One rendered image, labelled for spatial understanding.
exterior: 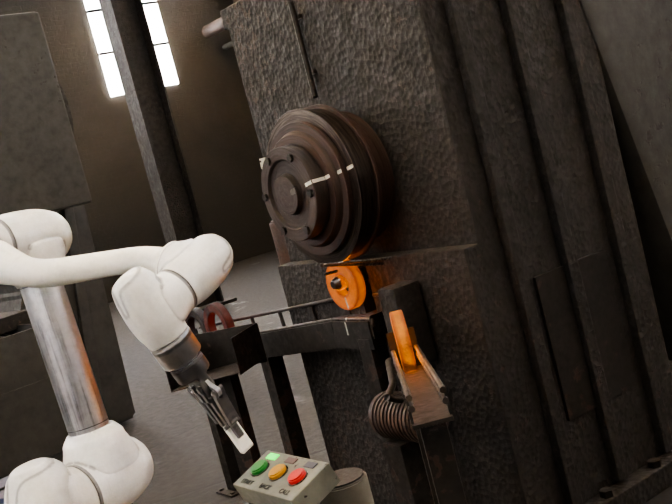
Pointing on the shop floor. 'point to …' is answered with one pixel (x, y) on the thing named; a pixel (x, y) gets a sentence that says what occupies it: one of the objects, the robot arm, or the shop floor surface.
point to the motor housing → (401, 450)
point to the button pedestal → (320, 477)
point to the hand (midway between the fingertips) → (238, 436)
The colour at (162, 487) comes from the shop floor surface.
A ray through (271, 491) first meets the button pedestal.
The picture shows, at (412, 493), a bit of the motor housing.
